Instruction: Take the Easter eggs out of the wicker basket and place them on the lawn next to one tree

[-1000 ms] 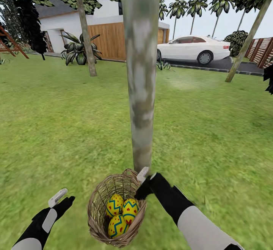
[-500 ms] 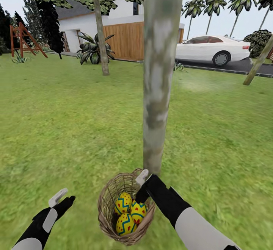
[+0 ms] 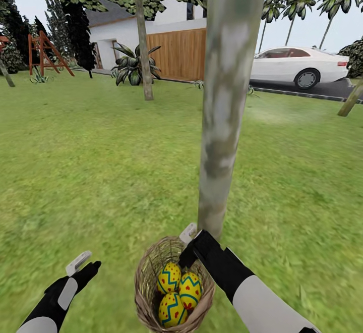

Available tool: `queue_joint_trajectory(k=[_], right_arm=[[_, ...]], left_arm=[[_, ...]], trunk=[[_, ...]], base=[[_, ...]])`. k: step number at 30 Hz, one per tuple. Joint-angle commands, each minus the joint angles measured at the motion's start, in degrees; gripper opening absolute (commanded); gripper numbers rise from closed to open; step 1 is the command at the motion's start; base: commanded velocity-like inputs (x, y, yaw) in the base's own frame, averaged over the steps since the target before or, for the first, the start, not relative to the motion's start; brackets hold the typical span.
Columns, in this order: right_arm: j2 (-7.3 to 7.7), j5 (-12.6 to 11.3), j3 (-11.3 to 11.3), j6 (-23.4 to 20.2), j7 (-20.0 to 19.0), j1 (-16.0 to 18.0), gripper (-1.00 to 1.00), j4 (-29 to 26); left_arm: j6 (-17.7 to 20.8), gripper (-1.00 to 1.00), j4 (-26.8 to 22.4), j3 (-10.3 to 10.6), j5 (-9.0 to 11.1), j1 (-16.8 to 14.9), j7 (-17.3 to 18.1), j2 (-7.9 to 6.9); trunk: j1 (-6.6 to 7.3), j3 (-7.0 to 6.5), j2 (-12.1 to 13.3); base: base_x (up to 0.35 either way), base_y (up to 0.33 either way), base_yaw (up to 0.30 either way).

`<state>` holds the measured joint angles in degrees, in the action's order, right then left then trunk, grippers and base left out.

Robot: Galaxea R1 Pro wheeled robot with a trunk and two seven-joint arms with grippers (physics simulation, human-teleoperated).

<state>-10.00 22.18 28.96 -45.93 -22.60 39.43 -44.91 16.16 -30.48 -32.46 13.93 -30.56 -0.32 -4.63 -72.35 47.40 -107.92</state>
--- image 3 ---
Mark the easter egg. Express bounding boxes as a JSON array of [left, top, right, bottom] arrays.
[[157, 262, 182, 295], [157, 291, 189, 328], [178, 272, 202, 311]]

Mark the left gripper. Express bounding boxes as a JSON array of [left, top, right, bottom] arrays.
[[73, 261, 101, 289]]

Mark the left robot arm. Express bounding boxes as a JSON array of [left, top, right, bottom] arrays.
[[16, 251, 101, 333]]

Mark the wicker basket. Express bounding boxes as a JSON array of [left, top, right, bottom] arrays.
[[134, 231, 216, 333]]

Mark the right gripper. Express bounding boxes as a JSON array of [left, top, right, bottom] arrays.
[[177, 243, 198, 269]]

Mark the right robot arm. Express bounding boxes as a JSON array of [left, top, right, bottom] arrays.
[[177, 223, 322, 333]]

